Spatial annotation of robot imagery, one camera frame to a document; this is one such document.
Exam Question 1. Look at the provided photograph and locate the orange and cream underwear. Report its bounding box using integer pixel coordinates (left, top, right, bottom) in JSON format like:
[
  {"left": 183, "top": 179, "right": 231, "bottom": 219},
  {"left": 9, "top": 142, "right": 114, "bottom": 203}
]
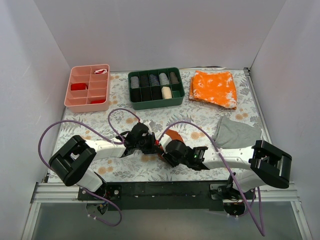
[{"left": 165, "top": 129, "right": 184, "bottom": 142}]

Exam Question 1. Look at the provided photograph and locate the green divided organiser box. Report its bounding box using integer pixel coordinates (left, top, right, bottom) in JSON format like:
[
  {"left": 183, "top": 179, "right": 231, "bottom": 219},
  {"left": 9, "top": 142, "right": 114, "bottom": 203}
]
[{"left": 128, "top": 67, "right": 185, "bottom": 110}]

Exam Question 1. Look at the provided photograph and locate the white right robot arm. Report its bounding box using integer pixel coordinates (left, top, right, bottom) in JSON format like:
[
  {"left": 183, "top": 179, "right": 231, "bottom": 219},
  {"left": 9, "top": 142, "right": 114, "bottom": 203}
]
[{"left": 159, "top": 137, "right": 292, "bottom": 199}]

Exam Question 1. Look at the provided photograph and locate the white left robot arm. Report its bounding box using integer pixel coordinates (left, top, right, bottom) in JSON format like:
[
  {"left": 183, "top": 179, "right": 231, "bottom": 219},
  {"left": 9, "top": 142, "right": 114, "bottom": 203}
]
[{"left": 49, "top": 122, "right": 156, "bottom": 200}]

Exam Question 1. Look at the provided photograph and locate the red rolled underwear front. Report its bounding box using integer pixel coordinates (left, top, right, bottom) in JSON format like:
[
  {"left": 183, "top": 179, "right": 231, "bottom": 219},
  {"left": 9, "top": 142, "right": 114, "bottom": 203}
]
[{"left": 90, "top": 99, "right": 106, "bottom": 104}]

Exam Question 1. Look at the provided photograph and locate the red white rolled underwear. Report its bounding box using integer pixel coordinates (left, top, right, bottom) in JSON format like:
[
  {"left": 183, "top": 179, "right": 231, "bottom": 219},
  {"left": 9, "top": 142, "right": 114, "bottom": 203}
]
[{"left": 93, "top": 68, "right": 108, "bottom": 75}]

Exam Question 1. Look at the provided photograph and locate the floral patterned table mat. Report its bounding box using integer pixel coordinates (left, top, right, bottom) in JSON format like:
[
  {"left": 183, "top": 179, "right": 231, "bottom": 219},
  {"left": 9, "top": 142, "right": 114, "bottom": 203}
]
[{"left": 54, "top": 70, "right": 270, "bottom": 182}]

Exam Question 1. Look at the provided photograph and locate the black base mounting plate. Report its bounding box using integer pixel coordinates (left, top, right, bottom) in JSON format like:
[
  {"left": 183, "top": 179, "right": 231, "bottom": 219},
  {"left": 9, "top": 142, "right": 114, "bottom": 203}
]
[{"left": 77, "top": 180, "right": 255, "bottom": 216}]

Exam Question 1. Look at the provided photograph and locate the black rolled sock front left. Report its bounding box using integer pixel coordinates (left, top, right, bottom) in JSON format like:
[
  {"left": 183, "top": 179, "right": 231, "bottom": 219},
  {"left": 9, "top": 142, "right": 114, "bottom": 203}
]
[{"left": 130, "top": 88, "right": 142, "bottom": 103}]

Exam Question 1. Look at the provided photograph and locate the black rolled sock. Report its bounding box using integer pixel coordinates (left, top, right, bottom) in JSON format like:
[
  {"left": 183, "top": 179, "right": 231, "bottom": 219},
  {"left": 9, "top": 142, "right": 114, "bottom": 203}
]
[
  {"left": 130, "top": 88, "right": 142, "bottom": 103},
  {"left": 140, "top": 87, "right": 152, "bottom": 102},
  {"left": 139, "top": 75, "right": 150, "bottom": 88},
  {"left": 151, "top": 86, "right": 163, "bottom": 101}
]

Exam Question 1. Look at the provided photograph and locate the black rolled sock front middle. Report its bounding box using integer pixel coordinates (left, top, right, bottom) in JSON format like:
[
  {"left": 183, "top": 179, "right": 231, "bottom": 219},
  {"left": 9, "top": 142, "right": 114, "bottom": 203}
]
[{"left": 140, "top": 87, "right": 152, "bottom": 102}]

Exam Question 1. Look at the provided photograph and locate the black rolled sock front right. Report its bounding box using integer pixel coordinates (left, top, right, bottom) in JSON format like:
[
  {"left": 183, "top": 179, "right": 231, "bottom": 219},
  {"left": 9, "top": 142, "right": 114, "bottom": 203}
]
[{"left": 151, "top": 86, "right": 163, "bottom": 101}]

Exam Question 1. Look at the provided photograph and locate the cream rolled sock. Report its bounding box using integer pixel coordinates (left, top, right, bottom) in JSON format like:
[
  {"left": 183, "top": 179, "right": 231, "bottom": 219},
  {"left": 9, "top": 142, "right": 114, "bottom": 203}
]
[{"left": 161, "top": 86, "right": 173, "bottom": 100}]

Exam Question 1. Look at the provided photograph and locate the grey folded cloth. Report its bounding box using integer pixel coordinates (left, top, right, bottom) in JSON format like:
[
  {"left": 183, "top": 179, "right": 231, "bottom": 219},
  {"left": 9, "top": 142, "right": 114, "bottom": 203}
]
[{"left": 212, "top": 115, "right": 262, "bottom": 149}]

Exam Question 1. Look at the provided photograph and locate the grey striped rolled sock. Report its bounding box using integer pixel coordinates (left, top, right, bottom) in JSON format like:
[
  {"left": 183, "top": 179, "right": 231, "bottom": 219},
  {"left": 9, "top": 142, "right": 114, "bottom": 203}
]
[{"left": 130, "top": 76, "right": 140, "bottom": 89}]

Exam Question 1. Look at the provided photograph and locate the blue striped rolled sock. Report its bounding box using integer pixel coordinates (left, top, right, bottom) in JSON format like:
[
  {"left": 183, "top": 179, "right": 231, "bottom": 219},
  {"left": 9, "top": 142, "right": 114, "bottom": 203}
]
[{"left": 149, "top": 74, "right": 160, "bottom": 87}]

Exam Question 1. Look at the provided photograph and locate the white grey striped sock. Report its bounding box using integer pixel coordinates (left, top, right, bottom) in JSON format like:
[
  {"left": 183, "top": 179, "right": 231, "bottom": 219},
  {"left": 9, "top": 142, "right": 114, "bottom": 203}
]
[{"left": 159, "top": 72, "right": 170, "bottom": 86}]

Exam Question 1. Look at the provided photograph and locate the dark grey rolled sock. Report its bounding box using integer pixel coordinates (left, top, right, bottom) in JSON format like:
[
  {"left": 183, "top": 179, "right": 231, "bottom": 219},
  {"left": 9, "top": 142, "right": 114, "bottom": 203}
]
[{"left": 169, "top": 71, "right": 179, "bottom": 85}]

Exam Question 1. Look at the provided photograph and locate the pink divided organiser box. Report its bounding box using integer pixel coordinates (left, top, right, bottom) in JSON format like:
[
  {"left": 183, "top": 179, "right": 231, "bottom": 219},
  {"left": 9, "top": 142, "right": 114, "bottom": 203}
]
[{"left": 64, "top": 64, "right": 111, "bottom": 113}]

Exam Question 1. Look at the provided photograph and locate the orange white patterned cloth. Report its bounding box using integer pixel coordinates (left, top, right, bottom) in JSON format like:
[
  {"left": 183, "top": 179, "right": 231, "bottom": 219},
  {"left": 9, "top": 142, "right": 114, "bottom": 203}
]
[{"left": 189, "top": 70, "right": 237, "bottom": 109}]

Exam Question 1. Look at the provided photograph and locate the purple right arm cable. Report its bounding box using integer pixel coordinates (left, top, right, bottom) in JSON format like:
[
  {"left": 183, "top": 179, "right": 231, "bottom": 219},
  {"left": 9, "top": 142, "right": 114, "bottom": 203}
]
[{"left": 154, "top": 120, "right": 266, "bottom": 237}]

